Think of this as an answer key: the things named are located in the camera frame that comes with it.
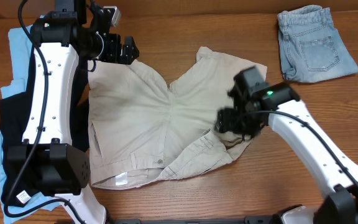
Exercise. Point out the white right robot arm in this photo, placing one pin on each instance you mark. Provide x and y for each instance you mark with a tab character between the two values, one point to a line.
281	108

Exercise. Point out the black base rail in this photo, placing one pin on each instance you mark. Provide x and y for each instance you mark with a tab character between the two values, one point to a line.
247	220

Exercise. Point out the light blue denim shorts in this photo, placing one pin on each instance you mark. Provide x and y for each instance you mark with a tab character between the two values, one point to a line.
311	48

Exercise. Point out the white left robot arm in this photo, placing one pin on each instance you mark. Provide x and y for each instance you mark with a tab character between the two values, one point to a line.
44	136

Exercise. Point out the light blue shirt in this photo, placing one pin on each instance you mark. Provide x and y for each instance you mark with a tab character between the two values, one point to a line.
20	48

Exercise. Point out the black garment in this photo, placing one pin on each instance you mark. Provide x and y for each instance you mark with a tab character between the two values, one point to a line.
15	113

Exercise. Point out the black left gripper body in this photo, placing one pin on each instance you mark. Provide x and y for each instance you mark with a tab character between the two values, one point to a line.
117	48

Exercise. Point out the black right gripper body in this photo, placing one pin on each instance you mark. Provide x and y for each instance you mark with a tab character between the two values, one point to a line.
239	121

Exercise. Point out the beige khaki shorts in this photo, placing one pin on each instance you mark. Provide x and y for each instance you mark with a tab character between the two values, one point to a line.
143	129

